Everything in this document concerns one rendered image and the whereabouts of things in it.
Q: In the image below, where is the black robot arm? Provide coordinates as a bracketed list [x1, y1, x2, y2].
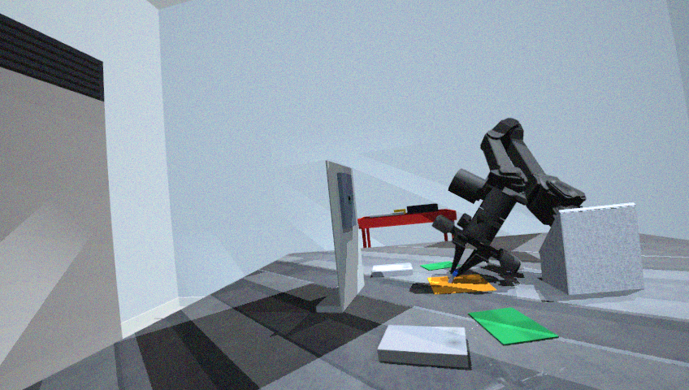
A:
[448, 118, 586, 227]

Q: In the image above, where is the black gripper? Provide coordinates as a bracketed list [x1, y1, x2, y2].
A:
[431, 207, 521, 277]

